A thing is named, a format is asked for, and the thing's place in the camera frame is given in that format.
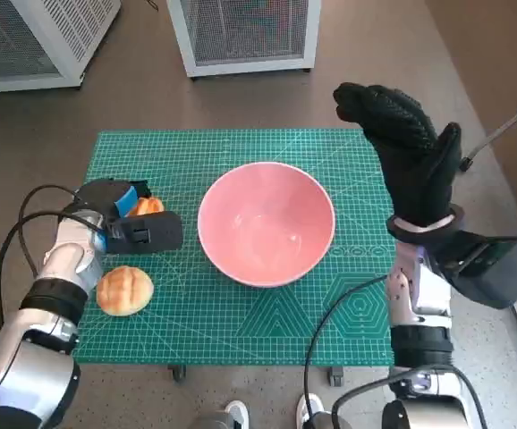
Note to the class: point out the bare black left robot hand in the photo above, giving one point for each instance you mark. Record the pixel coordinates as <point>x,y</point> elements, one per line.
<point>126,201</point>

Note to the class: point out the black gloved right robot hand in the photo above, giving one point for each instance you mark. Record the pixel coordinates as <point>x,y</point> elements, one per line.
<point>410,147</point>

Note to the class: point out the long orange toy bread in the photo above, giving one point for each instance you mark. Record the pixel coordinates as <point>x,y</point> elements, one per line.
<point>149,206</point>

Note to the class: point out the round pale toy bread bun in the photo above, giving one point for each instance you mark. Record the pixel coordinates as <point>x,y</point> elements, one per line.
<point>124,290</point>

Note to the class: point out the pink bowl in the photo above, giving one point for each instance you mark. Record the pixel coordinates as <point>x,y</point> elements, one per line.
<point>263,223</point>

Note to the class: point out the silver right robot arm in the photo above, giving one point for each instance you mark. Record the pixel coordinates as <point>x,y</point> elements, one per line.
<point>424,353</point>

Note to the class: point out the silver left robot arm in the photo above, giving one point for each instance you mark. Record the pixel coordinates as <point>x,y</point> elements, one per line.
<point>61,268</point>

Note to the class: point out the green cutting mat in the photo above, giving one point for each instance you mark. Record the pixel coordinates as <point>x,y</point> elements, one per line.
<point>173,313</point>

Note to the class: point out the black table caster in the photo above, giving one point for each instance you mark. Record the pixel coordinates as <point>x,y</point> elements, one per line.
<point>178,373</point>
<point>336,377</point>

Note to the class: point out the large white mesh cabinet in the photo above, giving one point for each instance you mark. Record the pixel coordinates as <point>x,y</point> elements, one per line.
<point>61,27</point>

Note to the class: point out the small white mesh cabinet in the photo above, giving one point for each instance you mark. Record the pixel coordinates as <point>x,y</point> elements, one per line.
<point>245,27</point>

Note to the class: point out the white robot foot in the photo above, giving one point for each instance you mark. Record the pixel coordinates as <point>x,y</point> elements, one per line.
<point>237,413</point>
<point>305,406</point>

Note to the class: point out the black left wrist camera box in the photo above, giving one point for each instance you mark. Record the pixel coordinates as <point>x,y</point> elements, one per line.
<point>151,232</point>

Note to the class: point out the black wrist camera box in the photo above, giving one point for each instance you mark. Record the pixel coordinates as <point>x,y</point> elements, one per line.
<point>495,277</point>
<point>151,232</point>

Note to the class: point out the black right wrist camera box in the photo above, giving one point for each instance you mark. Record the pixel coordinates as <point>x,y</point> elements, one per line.
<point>495,277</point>

